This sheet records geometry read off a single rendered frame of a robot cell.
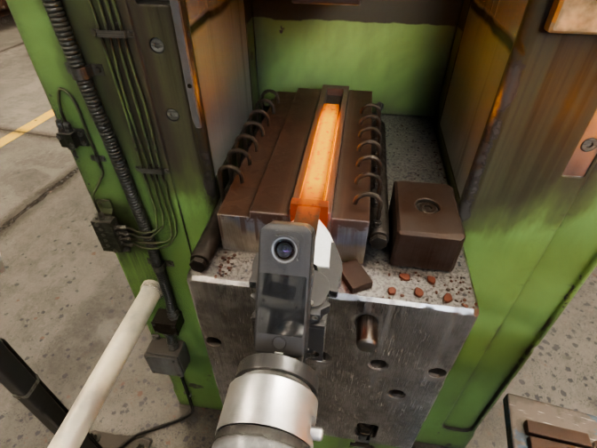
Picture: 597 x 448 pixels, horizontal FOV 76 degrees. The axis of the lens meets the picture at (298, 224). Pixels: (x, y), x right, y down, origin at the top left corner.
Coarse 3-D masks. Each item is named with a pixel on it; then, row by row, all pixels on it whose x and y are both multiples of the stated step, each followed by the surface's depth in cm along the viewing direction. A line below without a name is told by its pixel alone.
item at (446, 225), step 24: (408, 192) 55; (432, 192) 55; (408, 216) 51; (432, 216) 51; (456, 216) 51; (408, 240) 49; (432, 240) 48; (456, 240) 48; (408, 264) 52; (432, 264) 51
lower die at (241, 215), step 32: (288, 96) 80; (320, 96) 75; (352, 96) 77; (288, 128) 67; (352, 128) 67; (256, 160) 61; (288, 160) 59; (352, 160) 59; (256, 192) 55; (288, 192) 53; (352, 192) 53; (224, 224) 52; (256, 224) 51; (352, 224) 49; (352, 256) 52
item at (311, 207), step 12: (324, 108) 69; (336, 108) 69; (324, 120) 65; (336, 120) 66; (324, 132) 62; (324, 144) 59; (312, 156) 56; (324, 156) 56; (312, 168) 54; (324, 168) 54; (312, 180) 51; (324, 180) 51; (312, 192) 49; (324, 192) 52; (300, 204) 46; (312, 204) 46; (324, 204) 46; (300, 216) 45; (312, 216) 45; (324, 216) 47
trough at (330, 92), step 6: (330, 90) 79; (336, 90) 78; (342, 90) 78; (330, 96) 79; (336, 96) 79; (342, 96) 76; (324, 102) 75; (330, 102) 77; (336, 102) 77; (336, 132) 66; (330, 162) 60; (306, 168) 56; (324, 198) 53
